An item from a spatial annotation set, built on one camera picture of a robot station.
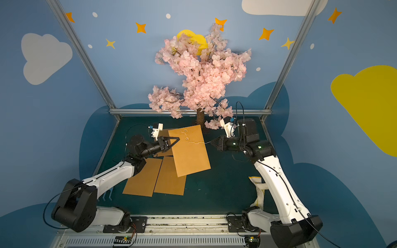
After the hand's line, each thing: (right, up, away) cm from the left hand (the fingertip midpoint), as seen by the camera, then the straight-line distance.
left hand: (180, 138), depth 74 cm
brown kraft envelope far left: (-8, +2, 0) cm, 8 cm away
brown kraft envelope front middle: (-9, -27, +15) cm, 32 cm away
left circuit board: (-28, -49, -1) cm, 56 cm away
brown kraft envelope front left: (-23, -26, +14) cm, 38 cm away
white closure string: (+6, -2, +1) cm, 6 cm away
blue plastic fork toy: (-21, -18, -21) cm, 35 cm away
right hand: (+17, -1, -4) cm, 17 cm away
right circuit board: (+36, -50, -1) cm, 62 cm away
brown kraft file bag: (+5, -7, +1) cm, 9 cm away
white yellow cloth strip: (+42, -27, +7) cm, 51 cm away
